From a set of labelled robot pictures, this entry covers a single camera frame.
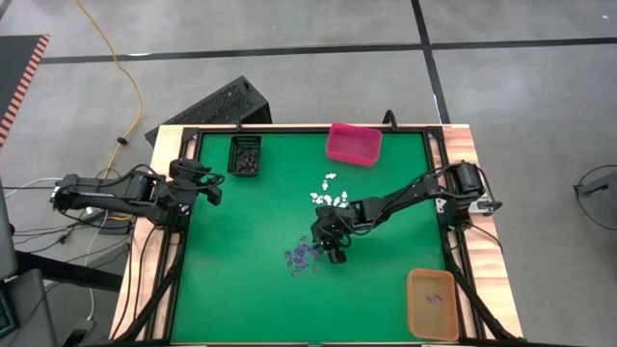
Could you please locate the pink plastic bin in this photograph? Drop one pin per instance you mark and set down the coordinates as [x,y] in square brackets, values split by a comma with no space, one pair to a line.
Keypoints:
[354,144]

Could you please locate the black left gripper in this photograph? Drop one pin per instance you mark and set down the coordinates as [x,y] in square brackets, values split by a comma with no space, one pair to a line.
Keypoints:
[185,188]

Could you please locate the black cart leg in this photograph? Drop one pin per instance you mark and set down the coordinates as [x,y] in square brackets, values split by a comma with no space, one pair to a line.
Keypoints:
[72,274]

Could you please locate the black diagonal frame strut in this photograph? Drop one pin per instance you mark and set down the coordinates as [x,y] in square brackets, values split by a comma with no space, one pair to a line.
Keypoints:
[153,294]
[477,299]

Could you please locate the orange plastic bin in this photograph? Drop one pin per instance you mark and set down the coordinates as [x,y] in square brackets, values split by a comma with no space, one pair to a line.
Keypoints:
[434,323]

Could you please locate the black clamp loop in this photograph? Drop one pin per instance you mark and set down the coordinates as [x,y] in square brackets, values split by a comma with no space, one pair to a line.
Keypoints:
[390,119]

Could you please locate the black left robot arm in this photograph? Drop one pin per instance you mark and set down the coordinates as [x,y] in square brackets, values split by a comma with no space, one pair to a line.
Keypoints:
[106,193]

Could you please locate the black table frame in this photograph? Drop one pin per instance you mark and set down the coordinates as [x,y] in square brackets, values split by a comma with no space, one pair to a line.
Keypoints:
[289,129]

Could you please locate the black perforated computer case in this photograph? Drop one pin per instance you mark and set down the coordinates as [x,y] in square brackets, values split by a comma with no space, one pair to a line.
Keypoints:
[217,103]

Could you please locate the wooden table board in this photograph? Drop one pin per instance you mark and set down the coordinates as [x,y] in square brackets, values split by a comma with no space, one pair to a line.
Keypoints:
[487,270]

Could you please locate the black slotted plastic basket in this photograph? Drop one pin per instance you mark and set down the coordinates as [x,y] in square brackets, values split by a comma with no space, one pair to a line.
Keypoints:
[246,141]

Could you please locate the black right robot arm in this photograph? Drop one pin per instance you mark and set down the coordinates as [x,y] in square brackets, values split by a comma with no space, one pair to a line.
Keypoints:
[410,193]

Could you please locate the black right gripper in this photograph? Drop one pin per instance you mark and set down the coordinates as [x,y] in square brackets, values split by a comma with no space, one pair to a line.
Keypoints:
[337,224]

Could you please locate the black mat orange striped edge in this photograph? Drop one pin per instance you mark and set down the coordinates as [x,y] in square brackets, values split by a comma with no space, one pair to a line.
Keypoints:
[14,72]

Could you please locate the grey cart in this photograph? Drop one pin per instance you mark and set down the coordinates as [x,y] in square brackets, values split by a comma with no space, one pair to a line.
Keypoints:
[29,308]

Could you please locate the silver mounting bracket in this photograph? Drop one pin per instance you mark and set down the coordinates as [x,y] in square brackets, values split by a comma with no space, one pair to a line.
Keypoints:
[484,206]

